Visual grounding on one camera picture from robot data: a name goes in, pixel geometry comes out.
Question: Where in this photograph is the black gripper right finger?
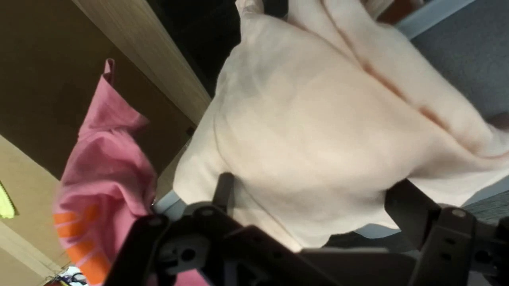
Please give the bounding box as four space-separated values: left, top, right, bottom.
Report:
383 180 509 286

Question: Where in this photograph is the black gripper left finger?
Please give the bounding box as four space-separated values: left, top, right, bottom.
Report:
101 173 340 286

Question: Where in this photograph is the peach t-shirt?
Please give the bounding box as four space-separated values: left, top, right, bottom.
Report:
171 0 509 253

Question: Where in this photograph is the pink t-shirt with orange print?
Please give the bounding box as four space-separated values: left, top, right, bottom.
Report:
52 57 213 286

